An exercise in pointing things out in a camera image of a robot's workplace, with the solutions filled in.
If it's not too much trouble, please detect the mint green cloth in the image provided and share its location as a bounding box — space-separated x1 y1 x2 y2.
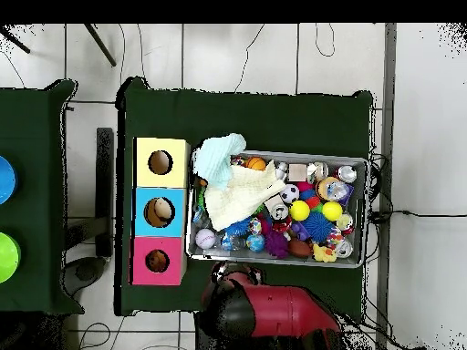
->
192 132 247 190

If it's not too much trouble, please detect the brown plush teddy bear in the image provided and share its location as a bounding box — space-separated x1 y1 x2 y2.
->
147 250 170 272

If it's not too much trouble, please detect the yellow plush duck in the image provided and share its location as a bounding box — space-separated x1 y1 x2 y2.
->
312 242 337 263

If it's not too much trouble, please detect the wooden box with three holes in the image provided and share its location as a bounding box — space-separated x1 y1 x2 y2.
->
129 136 192 286

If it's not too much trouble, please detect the shallow clear mesh bin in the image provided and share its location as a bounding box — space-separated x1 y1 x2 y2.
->
184 146 368 269

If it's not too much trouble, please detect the cream yellow cloth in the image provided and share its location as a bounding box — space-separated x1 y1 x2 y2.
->
202 160 286 232

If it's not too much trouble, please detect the orange toy basketball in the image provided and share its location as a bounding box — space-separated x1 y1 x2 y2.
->
244 156 266 171

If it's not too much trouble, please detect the white baseball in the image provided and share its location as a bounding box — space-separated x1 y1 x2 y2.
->
194 228 217 251

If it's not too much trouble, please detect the blue globe ball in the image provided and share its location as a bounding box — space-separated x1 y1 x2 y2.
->
245 233 266 253

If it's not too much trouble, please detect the black white soccer ball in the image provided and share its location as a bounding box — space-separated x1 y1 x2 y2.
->
280 183 301 204

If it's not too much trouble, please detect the plain wooden block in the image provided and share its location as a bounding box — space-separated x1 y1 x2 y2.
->
287 162 308 182

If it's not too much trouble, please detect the large yellow ball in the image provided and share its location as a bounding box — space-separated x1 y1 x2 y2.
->
289 200 311 222

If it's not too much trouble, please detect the small yellow ball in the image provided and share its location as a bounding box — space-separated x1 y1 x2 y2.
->
321 201 344 222

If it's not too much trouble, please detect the black tripod leg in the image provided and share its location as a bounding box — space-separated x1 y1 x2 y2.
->
0 26 31 55
84 23 118 67

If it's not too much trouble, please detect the dark green side table cloth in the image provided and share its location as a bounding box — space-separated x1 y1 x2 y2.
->
0 78 85 314

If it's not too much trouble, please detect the blue bowl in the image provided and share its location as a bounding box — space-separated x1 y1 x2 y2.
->
0 155 18 205

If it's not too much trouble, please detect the bright green bowl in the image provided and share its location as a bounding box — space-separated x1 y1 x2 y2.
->
0 232 22 284

